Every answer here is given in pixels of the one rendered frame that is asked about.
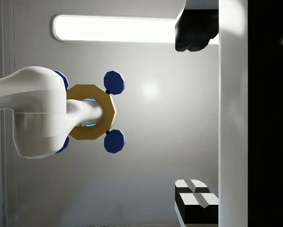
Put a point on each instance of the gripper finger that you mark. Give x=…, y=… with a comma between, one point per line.
x=195, y=28
x=198, y=208

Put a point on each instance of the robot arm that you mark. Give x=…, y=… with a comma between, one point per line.
x=37, y=106

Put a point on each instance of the drone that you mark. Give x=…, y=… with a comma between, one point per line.
x=108, y=111

